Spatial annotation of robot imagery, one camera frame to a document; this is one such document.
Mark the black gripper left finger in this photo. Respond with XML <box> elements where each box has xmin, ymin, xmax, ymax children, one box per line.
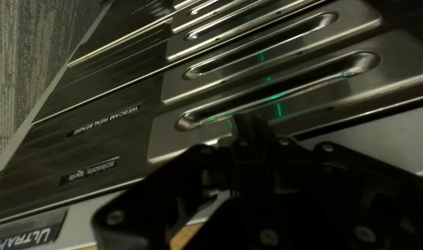
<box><xmin>92</xmin><ymin>113</ymin><xmax>270</xmax><ymax>250</ymax></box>

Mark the cabinet brand label plate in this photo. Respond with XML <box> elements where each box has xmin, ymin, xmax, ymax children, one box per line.
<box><xmin>0</xmin><ymin>209</ymin><xmax>68</xmax><ymax>250</ymax></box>

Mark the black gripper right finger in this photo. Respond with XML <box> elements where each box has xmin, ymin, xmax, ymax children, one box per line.
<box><xmin>252</xmin><ymin>113</ymin><xmax>423</xmax><ymax>250</ymax></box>

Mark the steel tool cabinet wooden top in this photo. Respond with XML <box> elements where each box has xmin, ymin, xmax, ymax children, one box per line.
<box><xmin>0</xmin><ymin>0</ymin><xmax>423</xmax><ymax>250</ymax></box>

